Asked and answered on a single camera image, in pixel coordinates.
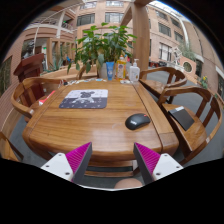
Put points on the wooden post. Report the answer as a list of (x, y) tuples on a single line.
[(141, 40)]

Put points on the wooden armchair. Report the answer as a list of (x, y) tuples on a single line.
[(81, 72), (156, 87), (8, 148), (193, 136), (23, 96)]

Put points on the white statue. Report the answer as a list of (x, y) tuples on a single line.
[(177, 56)]

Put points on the dark red wooden podium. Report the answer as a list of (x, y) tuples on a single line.
[(30, 66)]

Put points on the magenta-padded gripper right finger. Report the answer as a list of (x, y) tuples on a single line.
[(163, 165)]

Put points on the red bag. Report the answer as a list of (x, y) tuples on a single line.
[(45, 99)]

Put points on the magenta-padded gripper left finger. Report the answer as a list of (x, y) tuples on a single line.
[(60, 165)]

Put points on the blue tube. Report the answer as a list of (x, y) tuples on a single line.
[(110, 70)]

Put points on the green plant in white pot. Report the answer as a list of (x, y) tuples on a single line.
[(100, 43)]

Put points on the black notebook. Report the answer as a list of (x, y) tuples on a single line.
[(182, 118)]

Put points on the grey white bear-print mouse pad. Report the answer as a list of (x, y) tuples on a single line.
[(83, 100)]

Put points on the yellow liquid bottle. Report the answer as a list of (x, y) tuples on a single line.
[(121, 70)]

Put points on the white pump bottle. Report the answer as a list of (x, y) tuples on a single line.
[(134, 73)]

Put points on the black computer mouse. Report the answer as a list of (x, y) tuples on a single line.
[(136, 122)]

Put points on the dark statue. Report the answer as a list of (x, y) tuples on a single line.
[(28, 50)]

